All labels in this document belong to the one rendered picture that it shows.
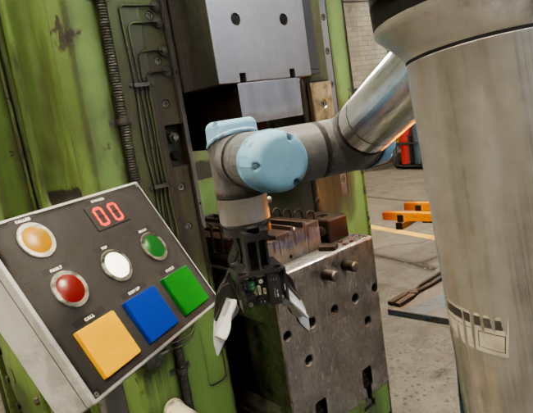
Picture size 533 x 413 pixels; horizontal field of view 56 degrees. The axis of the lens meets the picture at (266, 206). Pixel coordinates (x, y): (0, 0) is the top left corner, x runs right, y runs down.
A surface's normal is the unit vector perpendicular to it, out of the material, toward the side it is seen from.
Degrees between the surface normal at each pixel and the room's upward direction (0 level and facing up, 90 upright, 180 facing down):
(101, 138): 90
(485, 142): 87
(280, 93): 90
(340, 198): 90
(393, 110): 130
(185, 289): 60
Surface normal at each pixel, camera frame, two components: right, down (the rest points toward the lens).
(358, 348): 0.65, 0.04
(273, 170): 0.40, 0.11
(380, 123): -0.41, 0.81
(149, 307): 0.71, -0.54
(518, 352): -0.54, 0.18
